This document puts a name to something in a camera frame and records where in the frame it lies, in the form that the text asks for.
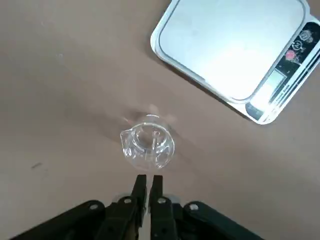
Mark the small glass beaker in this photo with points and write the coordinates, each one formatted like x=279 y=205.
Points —
x=140 y=150

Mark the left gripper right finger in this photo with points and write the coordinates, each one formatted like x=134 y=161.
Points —
x=170 y=222

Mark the silver digital scale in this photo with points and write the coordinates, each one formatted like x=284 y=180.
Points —
x=225 y=50

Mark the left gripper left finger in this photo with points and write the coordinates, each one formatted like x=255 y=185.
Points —
x=112 y=220

